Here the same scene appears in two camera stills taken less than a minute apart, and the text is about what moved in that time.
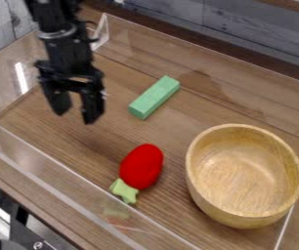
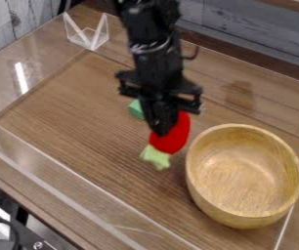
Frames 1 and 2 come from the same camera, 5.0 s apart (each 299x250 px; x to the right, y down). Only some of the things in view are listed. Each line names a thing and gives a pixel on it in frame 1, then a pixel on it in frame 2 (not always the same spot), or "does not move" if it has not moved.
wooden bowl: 243,174 does not move
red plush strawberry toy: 142,165 -> 164,145
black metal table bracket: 24,238 does not move
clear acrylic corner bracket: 102,32 does not move
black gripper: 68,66 -> 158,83
